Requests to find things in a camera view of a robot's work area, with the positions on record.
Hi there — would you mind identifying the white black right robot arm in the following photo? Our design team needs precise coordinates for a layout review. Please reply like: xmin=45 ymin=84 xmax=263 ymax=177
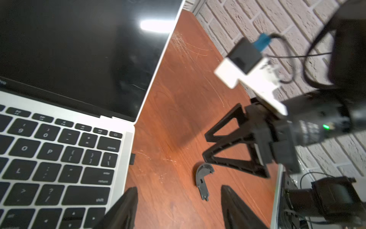
xmin=203 ymin=1 xmax=366 ymax=229

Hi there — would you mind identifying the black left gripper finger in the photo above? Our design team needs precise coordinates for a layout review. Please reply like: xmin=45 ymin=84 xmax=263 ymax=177
xmin=93 ymin=187 xmax=138 ymax=229

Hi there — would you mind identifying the black mouse battery cover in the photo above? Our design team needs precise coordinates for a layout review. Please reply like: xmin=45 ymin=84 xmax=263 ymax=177
xmin=195 ymin=163 xmax=215 ymax=201

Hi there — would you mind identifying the black usb mouse receiver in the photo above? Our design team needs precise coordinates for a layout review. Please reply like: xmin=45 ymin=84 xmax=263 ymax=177
xmin=129 ymin=153 xmax=136 ymax=165

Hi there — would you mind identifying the silver laptop black screen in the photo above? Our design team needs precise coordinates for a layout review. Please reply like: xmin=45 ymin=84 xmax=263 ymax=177
xmin=1 ymin=0 xmax=184 ymax=229

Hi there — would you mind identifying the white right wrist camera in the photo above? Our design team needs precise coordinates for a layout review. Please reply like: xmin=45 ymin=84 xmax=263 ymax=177
xmin=214 ymin=33 xmax=288 ymax=117

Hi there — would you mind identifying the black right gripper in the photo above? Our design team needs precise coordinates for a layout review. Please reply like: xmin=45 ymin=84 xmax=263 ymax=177
xmin=201 ymin=98 xmax=302 ymax=229

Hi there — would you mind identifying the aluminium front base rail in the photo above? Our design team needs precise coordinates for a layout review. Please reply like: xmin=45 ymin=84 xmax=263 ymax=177
xmin=270 ymin=164 xmax=285 ymax=229

